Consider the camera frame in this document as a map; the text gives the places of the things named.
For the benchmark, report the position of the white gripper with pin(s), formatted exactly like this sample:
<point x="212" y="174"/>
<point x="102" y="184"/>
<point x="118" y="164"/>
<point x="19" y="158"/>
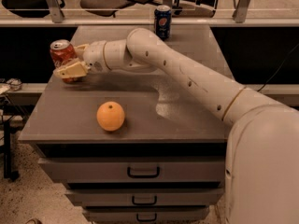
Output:
<point x="94" y="57"/>

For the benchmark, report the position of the red coke can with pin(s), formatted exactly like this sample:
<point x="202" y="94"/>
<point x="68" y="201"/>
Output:
<point x="62" y="52"/>

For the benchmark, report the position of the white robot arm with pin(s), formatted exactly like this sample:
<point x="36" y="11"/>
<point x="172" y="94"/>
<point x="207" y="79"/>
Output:
<point x="262" y="157"/>

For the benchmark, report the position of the blue pepsi can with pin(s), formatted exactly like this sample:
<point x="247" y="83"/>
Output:
<point x="162" y="23"/>

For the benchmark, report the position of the orange fruit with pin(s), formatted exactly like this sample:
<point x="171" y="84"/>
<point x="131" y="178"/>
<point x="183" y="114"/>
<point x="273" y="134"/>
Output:
<point x="110" y="116"/>

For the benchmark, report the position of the black office chair left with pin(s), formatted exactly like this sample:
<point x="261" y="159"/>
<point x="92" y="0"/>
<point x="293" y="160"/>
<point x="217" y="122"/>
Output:
<point x="31" y="8"/>

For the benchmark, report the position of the black stand left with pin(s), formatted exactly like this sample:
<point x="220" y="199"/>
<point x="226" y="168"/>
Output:
<point x="6" y="151"/>

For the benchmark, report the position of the grey drawer cabinet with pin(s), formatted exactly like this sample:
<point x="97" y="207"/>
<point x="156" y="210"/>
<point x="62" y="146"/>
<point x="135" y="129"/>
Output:
<point x="164" y="127"/>

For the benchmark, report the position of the top drawer black handle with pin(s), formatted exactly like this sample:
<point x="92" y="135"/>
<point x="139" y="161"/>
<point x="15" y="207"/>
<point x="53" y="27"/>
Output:
<point x="143" y="173"/>

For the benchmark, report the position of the drawer black handle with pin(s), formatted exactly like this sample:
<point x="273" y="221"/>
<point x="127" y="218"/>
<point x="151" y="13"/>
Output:
<point x="144" y="201"/>
<point x="143" y="173"/>
<point x="146" y="217"/>

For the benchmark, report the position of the middle drawer black handle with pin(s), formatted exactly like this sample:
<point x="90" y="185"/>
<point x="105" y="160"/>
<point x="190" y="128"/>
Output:
<point x="144" y="201"/>

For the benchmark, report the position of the bottom drawer black handle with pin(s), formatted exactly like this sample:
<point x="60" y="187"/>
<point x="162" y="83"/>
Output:
<point x="146" y="217"/>

